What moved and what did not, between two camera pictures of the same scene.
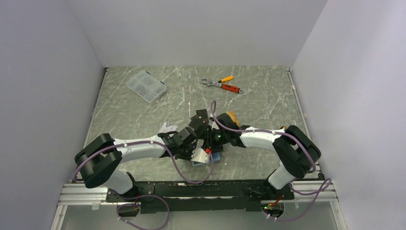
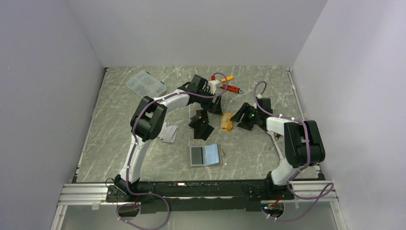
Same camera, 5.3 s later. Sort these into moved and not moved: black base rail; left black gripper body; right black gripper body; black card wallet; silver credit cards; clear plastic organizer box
Moved: left black gripper body; right black gripper body
Not moved: clear plastic organizer box; silver credit cards; black card wallet; black base rail
